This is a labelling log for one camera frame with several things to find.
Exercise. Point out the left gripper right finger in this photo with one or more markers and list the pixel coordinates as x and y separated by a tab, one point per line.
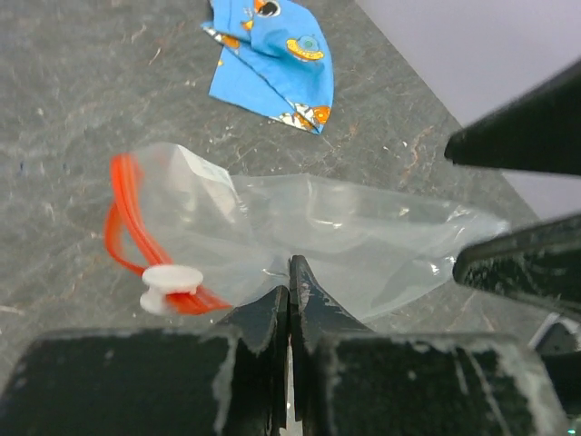
350	380

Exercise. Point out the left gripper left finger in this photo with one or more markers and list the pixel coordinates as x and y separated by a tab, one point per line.
227	380

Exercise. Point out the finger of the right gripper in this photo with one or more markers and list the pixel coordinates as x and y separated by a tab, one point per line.
538	265
538	132

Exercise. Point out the clear zip bag orange zipper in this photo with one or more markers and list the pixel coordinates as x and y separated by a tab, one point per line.
203	240

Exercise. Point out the blue patterned cloth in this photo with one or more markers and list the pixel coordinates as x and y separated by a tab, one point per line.
275	62

